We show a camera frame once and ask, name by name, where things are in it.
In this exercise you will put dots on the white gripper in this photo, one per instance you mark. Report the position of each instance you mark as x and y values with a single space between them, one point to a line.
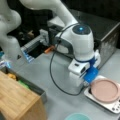
78 69

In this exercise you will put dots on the pink pan with white handle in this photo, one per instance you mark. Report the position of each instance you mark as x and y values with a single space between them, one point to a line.
105 90

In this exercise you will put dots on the teal bowl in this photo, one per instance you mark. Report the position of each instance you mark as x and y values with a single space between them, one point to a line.
77 116

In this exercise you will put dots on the orange small object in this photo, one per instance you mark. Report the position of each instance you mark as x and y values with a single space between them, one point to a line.
48 50

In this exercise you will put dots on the silver toaster oven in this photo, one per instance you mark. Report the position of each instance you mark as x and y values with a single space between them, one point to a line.
80 35

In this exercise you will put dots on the grey metal bin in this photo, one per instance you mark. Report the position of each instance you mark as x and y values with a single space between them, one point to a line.
33 87

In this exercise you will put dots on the green and yellow toys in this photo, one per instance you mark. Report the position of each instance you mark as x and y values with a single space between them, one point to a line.
16 79

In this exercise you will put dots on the wooden cutting board box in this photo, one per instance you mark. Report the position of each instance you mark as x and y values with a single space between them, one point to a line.
18 102

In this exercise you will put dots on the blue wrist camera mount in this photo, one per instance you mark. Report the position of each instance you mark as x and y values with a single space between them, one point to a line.
91 74

